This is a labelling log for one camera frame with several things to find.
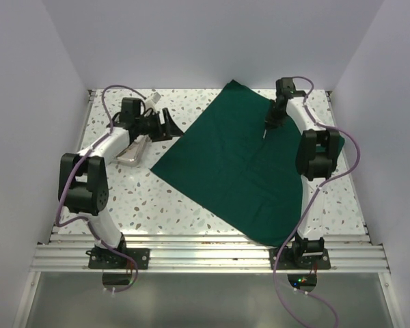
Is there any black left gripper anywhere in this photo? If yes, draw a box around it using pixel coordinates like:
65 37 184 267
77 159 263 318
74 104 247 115
135 108 183 142

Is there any stainless steel instrument tray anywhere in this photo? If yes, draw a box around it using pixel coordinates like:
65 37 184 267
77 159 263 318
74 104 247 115
116 136 150 167

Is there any green surgical drape cloth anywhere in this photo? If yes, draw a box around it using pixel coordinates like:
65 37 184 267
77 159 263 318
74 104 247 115
150 79 346 247

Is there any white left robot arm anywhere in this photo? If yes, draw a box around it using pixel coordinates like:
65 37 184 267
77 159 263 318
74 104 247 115
55 92 184 269

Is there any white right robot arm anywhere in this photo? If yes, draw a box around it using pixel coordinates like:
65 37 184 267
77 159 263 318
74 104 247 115
264 77 340 269

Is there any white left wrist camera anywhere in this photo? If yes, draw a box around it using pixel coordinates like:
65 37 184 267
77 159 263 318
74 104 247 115
144 92 161 115

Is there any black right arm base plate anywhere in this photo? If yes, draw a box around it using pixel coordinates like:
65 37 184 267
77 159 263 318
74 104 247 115
269 246 331 270

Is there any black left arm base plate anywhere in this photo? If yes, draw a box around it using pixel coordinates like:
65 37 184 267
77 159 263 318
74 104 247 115
85 247 150 270

